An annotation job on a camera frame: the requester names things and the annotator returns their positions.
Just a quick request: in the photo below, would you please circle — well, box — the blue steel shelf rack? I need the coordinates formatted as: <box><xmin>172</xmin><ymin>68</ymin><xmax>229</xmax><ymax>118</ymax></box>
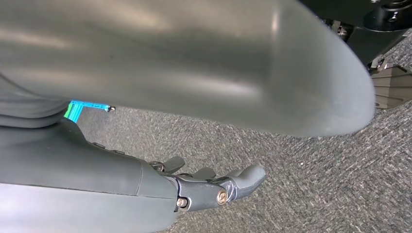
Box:
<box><xmin>64</xmin><ymin>100</ymin><xmax>116</xmax><ymax>123</ymax></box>

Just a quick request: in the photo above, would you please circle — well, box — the robot leg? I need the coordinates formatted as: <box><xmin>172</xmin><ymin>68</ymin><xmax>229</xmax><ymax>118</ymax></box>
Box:
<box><xmin>299</xmin><ymin>0</ymin><xmax>412</xmax><ymax>67</ymax></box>

